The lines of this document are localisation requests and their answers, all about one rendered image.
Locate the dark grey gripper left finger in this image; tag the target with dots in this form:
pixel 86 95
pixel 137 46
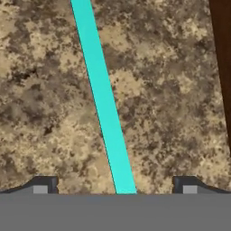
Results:
pixel 45 183

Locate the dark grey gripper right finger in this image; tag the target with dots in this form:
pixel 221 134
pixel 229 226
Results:
pixel 186 182

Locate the turquoise spatula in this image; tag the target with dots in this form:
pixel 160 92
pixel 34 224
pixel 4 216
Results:
pixel 102 90

